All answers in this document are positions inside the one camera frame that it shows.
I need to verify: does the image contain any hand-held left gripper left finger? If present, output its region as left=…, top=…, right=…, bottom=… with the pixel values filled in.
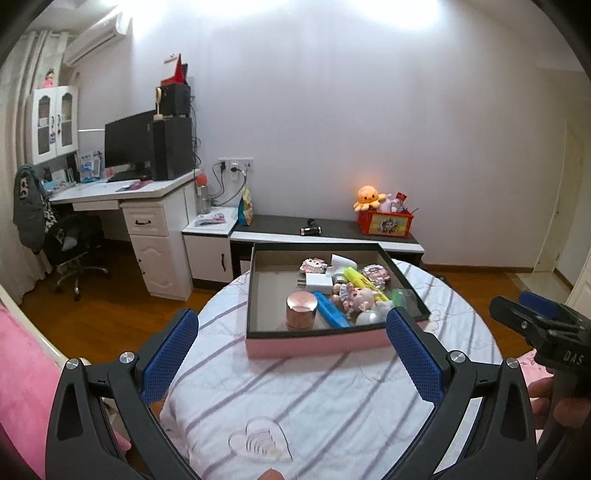
left=45, top=308, right=200, bottom=480

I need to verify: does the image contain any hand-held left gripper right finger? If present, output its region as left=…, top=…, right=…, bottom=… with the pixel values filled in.
left=385, top=306, right=539, bottom=480

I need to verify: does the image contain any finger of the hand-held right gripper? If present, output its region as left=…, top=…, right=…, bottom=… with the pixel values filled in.
left=490, top=295, right=551, bottom=344
left=518, top=291, right=561, bottom=322

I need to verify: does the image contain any small doll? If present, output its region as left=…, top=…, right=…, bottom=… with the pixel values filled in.
left=332, top=282, right=377, bottom=317

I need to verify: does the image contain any yellow highlighter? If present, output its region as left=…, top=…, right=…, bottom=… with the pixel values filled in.
left=342, top=268, right=389, bottom=305

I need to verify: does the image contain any pink box with black rim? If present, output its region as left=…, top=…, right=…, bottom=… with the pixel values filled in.
left=245, top=242, right=432, bottom=360

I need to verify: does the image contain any blue oblong case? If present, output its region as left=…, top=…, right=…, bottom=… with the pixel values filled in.
left=311, top=291, right=352, bottom=329

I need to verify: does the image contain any person's right hand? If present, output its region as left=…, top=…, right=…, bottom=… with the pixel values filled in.
left=526, top=381, right=586, bottom=428

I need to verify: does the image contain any clear plastic box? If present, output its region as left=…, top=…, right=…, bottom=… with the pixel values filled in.
left=388, top=288, right=423, bottom=320

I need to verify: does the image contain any silver ball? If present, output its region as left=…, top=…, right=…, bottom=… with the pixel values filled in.
left=355, top=307, right=386, bottom=326

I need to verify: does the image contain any white desk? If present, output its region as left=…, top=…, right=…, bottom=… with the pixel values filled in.
left=48, top=170, right=201, bottom=301

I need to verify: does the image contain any white door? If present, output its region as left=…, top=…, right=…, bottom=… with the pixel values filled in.
left=536, top=117, right=591, bottom=296

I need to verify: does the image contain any white side cabinet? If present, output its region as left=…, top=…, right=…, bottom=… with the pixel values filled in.
left=181, top=207, right=238, bottom=284

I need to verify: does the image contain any rose gold cylinder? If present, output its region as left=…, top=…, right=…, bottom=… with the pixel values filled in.
left=286, top=292, right=319, bottom=330

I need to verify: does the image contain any red storage box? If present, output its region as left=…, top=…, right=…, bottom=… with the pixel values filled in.
left=358, top=208, right=415, bottom=238

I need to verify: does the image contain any pink bedding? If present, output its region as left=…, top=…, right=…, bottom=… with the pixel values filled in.
left=0, top=305, right=132, bottom=480

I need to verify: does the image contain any black office chair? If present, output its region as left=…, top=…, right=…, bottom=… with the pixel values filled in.
left=44, top=213, right=112, bottom=301

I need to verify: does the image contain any clear water bottle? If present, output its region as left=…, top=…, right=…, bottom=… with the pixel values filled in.
left=196, top=173, right=212, bottom=215

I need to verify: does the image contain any orange octopus plush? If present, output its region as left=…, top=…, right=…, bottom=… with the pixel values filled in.
left=353, top=185, right=387, bottom=212

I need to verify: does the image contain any blue yellow snack bag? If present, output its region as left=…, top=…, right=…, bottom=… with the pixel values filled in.
left=237, top=187, right=256, bottom=227

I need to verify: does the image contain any black white low cabinet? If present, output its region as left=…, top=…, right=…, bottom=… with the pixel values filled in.
left=229, top=215, right=426, bottom=278

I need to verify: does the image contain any grey jacket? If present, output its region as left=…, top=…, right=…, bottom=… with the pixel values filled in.
left=13, top=165, right=56, bottom=250

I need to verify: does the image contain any blue white box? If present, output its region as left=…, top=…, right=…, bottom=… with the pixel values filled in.
left=78, top=151, right=101, bottom=183

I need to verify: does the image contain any black computer tower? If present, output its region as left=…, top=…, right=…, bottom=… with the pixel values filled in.
left=152, top=116, right=194, bottom=181

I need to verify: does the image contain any black monitor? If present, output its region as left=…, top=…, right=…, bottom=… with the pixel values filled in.
left=104, top=110, right=158, bottom=171

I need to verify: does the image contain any black speaker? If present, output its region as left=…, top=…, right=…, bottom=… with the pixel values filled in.
left=159, top=83, right=191, bottom=117

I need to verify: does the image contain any white glass-door cabinet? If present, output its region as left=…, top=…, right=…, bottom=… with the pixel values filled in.
left=25, top=84, right=79, bottom=165

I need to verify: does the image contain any beige curtain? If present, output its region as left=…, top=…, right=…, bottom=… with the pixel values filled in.
left=0, top=30, right=61, bottom=305

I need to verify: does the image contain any white air conditioner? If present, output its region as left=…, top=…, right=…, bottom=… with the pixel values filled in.
left=62, top=11, right=127, bottom=65

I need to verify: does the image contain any black power cable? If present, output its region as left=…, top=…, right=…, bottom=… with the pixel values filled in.
left=211, top=161, right=250, bottom=206

